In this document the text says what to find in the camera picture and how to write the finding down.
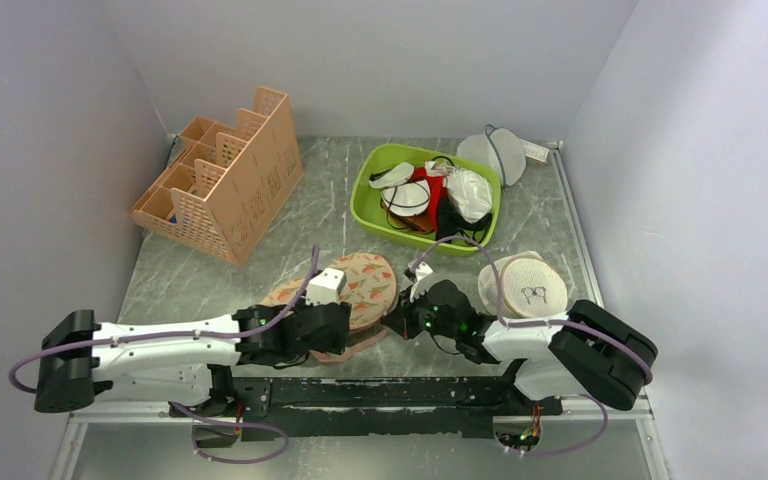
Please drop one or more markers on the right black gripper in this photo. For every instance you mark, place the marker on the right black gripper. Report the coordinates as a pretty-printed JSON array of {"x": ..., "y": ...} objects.
[{"x": 401, "y": 317}]

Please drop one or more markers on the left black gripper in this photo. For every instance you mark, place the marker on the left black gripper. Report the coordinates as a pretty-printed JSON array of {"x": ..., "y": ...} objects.
[{"x": 336, "y": 345}]

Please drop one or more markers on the floral mesh laundry bag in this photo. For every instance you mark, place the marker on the floral mesh laundry bag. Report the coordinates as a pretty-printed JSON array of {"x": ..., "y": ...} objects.
[{"x": 371, "y": 290}]

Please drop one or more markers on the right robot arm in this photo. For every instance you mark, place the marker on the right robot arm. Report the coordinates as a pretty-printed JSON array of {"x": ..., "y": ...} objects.
[{"x": 583, "y": 351}]

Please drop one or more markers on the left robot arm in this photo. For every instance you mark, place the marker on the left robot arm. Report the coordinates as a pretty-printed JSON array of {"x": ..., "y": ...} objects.
[{"x": 188, "y": 363}]

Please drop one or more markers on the black bra in bin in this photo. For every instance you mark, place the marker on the black bra in bin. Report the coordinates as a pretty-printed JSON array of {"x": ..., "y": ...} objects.
[{"x": 450, "y": 222}]

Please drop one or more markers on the white crumpled bra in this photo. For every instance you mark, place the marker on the white crumpled bra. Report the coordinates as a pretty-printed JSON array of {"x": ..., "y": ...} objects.
[{"x": 469, "y": 192}]

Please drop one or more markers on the white bra black trim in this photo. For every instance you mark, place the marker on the white bra black trim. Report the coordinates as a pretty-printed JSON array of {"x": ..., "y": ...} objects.
[{"x": 403, "y": 202}]

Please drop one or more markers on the red bra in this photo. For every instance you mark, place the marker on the red bra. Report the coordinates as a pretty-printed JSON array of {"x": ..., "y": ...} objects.
[{"x": 436, "y": 186}]

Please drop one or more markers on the white round laundry bag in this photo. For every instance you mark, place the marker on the white round laundry bag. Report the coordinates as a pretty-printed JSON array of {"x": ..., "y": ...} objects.
[{"x": 499, "y": 149}]

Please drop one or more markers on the green plastic bin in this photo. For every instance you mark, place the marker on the green plastic bin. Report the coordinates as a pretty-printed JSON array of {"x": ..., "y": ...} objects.
[{"x": 365, "y": 201}]

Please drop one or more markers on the peach plastic file organizer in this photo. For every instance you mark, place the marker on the peach plastic file organizer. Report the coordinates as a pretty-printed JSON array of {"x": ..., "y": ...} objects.
[{"x": 221, "y": 193}]

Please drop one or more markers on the small white label box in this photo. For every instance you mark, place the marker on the small white label box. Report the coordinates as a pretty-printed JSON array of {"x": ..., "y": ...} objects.
[{"x": 536, "y": 152}]

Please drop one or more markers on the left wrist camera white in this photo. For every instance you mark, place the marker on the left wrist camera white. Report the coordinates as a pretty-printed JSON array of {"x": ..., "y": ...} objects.
[{"x": 325, "y": 287}]

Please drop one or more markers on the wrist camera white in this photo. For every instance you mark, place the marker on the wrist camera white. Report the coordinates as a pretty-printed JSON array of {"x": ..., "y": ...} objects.
[
  {"x": 422, "y": 278},
  {"x": 325, "y": 287}
]

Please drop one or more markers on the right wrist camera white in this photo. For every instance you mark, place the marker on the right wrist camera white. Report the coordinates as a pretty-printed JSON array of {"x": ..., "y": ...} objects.
[{"x": 422, "y": 278}]

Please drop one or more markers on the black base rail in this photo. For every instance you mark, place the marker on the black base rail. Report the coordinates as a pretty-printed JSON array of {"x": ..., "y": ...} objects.
[{"x": 314, "y": 407}]

